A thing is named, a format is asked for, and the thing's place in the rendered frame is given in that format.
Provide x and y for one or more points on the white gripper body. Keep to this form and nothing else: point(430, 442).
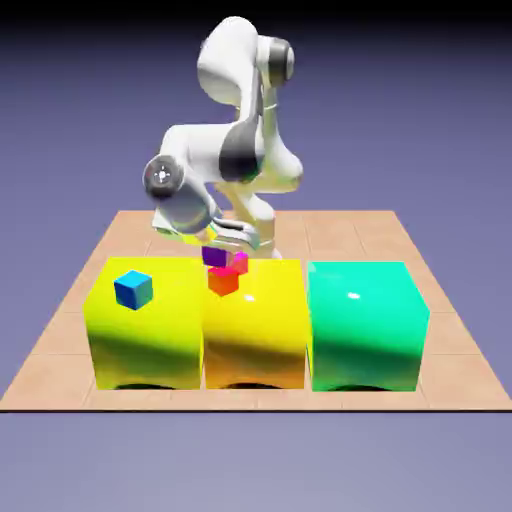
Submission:
point(236, 236)

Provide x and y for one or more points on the small purple cube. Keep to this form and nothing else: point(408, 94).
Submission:
point(214, 256)

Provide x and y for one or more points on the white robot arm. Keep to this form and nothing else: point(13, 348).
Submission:
point(224, 144)

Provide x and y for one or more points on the small pink cube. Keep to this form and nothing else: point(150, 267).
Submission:
point(240, 262)

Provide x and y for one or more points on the small red cube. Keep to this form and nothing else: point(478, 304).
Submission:
point(222, 281)

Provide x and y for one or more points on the small blue cube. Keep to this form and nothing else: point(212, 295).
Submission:
point(132, 290)

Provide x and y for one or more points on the large golden yellow box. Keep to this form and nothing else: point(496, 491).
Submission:
point(256, 328)

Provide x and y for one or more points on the large lime yellow box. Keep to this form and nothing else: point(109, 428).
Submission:
point(148, 336)

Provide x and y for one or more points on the large green box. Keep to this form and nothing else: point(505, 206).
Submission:
point(364, 332)

